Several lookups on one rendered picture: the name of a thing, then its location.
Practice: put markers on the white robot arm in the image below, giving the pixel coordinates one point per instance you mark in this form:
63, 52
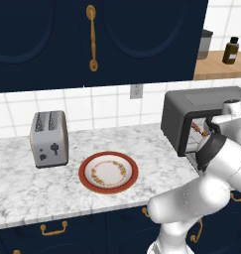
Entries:
194, 195

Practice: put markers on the black toaster oven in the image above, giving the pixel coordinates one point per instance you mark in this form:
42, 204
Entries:
178, 109

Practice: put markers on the silver toaster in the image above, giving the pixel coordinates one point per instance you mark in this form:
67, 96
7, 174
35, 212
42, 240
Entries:
49, 142

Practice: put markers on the kebab skewer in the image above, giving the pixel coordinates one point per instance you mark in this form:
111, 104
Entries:
194, 126

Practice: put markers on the navy upper cupboard door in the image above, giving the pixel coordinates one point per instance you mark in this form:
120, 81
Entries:
36, 43
142, 39

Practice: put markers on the navy cupboard door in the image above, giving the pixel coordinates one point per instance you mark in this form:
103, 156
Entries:
36, 43
221, 228
128, 231
142, 39

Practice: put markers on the navy lower cupboard door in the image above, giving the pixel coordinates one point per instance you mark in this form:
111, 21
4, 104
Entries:
221, 228
128, 231

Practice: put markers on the red rimmed white plate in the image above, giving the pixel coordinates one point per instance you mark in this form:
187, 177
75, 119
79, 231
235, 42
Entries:
108, 172

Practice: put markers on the wooden shelf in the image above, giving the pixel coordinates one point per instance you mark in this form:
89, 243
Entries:
214, 69

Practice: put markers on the navy drawer front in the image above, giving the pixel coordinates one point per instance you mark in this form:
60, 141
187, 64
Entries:
79, 234

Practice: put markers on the grey canister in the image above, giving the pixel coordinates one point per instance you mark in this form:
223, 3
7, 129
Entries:
204, 44

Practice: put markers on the brown bottle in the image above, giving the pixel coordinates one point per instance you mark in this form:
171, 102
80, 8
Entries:
230, 51

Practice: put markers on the white wall outlet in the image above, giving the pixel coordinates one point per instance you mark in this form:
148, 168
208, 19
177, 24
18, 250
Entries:
136, 91

